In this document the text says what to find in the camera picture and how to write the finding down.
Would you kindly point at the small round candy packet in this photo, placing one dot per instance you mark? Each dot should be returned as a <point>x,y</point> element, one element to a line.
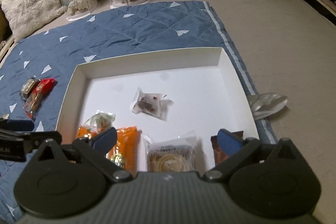
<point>101,120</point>

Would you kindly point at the blue quilted blanket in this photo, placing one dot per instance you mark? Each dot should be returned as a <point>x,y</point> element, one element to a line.
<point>136,27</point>

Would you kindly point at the clear round pastry packet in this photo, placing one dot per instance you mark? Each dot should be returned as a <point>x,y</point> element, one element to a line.
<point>170,158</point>

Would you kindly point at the crumpled clear wrapper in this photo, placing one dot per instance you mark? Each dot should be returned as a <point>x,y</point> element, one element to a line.
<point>265,104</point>

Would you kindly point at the white cardboard box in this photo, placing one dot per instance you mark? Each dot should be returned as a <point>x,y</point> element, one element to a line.
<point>183,87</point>

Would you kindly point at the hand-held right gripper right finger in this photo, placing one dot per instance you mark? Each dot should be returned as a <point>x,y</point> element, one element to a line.
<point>229,142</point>

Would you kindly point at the small translucent brown candy packet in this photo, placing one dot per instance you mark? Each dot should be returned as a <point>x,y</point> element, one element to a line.
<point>148,104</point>

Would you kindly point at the red snack packet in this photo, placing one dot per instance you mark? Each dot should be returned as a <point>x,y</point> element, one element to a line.
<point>39,94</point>

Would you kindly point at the dark cookie packet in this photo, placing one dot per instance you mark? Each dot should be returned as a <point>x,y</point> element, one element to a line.
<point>28,88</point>

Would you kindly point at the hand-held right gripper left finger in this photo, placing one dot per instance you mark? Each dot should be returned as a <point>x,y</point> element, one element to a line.
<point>104,139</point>

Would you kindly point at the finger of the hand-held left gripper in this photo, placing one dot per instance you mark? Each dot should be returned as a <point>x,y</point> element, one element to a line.
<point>21,125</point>
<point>36,138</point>

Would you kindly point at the orange snack packet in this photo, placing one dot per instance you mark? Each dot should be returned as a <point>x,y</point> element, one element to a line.
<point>126,145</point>
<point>85,132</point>

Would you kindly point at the white fluffy pillow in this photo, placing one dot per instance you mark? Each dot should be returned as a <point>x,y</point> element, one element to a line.
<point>30,1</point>

